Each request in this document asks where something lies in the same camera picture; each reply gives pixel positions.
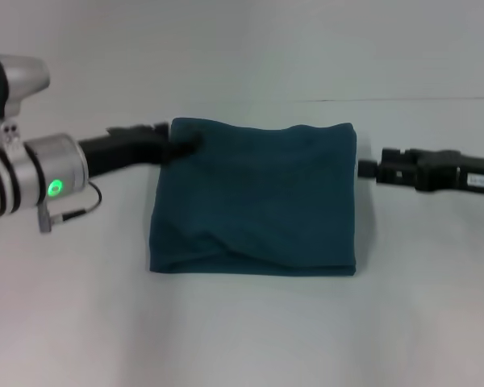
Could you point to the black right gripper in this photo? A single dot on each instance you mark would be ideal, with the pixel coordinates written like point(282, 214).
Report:
point(439, 171)

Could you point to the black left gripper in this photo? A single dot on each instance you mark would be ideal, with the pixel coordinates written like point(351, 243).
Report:
point(117, 151)

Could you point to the teal blue shirt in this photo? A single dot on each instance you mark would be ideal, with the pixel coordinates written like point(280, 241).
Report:
point(258, 201)

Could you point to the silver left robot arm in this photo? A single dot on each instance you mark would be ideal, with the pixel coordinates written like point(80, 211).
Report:
point(24, 181)

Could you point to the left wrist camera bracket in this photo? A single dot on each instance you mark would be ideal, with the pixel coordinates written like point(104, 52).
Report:
point(12, 137)

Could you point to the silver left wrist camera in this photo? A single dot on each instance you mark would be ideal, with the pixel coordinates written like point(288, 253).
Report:
point(20, 76)

